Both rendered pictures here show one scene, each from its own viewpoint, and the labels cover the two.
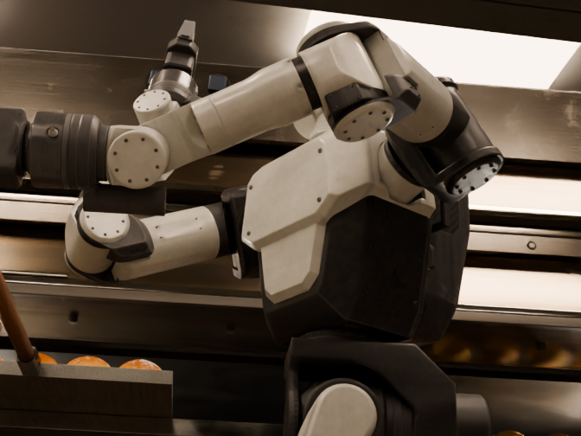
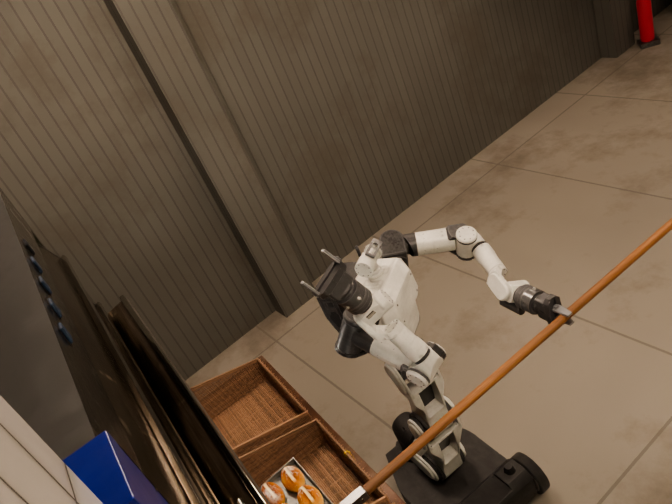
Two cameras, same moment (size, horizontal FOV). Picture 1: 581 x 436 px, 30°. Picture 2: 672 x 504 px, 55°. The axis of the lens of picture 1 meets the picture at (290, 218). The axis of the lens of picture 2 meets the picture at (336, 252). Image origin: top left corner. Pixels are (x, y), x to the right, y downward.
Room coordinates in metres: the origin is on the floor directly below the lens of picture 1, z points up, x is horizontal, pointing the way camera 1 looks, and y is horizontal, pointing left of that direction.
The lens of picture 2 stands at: (2.07, 1.72, 2.69)
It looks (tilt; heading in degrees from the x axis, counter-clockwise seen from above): 31 degrees down; 254
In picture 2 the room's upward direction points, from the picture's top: 25 degrees counter-clockwise
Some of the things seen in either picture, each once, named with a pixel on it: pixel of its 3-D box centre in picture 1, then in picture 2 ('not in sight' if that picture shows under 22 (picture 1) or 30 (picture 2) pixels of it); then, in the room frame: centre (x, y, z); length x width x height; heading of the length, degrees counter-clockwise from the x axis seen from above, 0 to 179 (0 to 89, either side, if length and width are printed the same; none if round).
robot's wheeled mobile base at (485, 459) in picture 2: not in sight; (446, 468); (1.50, -0.17, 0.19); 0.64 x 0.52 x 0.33; 94
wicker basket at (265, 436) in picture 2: not in sight; (241, 415); (2.14, -0.69, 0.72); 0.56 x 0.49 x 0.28; 94
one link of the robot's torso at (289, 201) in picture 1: (357, 241); (373, 305); (1.51, -0.11, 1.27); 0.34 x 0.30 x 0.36; 38
